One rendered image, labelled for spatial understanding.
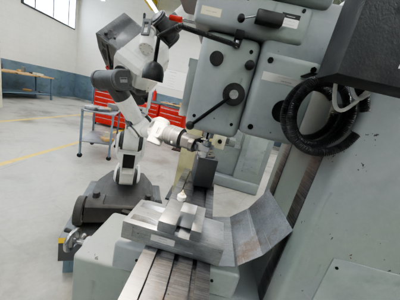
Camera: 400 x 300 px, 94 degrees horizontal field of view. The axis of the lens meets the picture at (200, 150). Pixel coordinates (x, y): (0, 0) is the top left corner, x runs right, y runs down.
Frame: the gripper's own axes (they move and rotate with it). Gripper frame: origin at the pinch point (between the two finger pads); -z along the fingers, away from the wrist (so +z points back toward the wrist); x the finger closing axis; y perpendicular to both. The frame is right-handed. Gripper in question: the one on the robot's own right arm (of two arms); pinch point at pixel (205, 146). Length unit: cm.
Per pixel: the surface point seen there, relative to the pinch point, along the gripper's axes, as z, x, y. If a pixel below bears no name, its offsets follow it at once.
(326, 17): -27, -2, -48
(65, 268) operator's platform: 81, 1, 120
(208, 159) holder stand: 7.0, 31.9, 15.3
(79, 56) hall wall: 982, 621, -69
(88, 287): 26, -26, 69
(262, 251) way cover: -33.5, -4.2, 29.8
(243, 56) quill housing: -7.7, -7.8, -33.7
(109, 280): 18, -23, 62
